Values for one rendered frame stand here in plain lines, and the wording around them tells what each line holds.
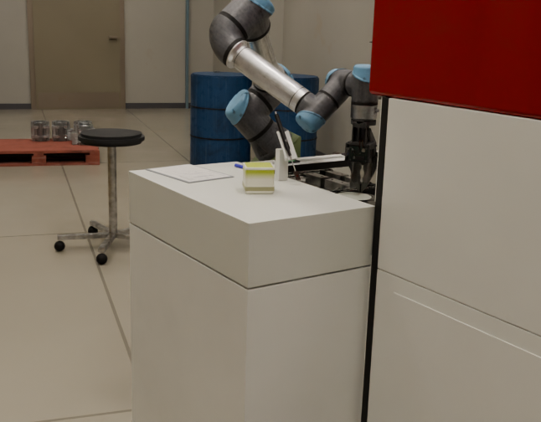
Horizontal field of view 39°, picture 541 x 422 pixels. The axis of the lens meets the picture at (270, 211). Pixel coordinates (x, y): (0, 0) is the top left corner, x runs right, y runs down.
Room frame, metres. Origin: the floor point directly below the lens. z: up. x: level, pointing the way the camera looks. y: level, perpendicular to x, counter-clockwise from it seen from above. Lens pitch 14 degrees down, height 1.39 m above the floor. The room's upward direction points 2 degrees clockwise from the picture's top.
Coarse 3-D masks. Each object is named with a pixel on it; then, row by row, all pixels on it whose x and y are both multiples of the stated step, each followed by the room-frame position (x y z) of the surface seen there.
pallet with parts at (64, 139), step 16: (32, 128) 7.48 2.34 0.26; (48, 128) 7.52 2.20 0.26; (64, 128) 7.52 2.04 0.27; (80, 128) 7.34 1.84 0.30; (0, 144) 7.23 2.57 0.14; (16, 144) 7.26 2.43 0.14; (32, 144) 7.29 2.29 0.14; (48, 144) 7.32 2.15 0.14; (64, 144) 7.35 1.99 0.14; (80, 144) 7.35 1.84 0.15; (32, 160) 6.94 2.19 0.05; (96, 160) 7.10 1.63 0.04
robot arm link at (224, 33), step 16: (224, 16) 2.39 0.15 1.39; (224, 32) 2.36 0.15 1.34; (240, 32) 2.38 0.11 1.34; (224, 48) 2.34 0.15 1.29; (240, 48) 2.34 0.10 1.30; (224, 64) 2.37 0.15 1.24; (240, 64) 2.32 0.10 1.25; (256, 64) 2.30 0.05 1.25; (272, 64) 2.31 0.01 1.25; (256, 80) 2.30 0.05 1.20; (272, 80) 2.27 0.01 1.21; (288, 80) 2.26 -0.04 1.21; (288, 96) 2.24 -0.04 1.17; (304, 96) 2.23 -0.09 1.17; (320, 96) 2.22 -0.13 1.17; (304, 112) 2.20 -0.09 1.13; (320, 112) 2.20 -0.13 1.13; (304, 128) 2.23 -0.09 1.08
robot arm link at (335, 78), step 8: (328, 72) 2.31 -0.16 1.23; (336, 72) 2.28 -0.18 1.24; (344, 72) 2.25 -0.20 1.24; (328, 80) 2.29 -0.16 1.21; (336, 80) 2.25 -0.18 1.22; (344, 80) 2.22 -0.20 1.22; (328, 88) 2.24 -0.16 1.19; (336, 88) 2.23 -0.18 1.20; (344, 88) 2.22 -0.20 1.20; (336, 96) 2.22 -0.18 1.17; (344, 96) 2.24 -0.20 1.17
